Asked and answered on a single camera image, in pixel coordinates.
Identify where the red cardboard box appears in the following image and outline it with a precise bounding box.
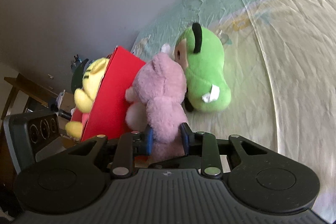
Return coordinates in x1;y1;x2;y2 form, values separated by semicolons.
71;46;145;141

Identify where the pink plush bear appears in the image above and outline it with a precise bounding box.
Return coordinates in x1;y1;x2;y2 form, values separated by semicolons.
125;52;188;161

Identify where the green plush toy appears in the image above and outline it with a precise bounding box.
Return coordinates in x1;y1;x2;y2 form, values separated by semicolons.
174;22;231;113

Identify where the wooden desk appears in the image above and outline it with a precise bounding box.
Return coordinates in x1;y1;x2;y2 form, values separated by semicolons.
0;73;75;135

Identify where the dark green bag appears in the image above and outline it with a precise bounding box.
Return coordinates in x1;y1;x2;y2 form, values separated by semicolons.
71;59;89;93

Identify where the yellow tiger plush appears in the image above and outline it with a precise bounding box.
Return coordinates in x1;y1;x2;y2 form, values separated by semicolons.
65;57;109;140

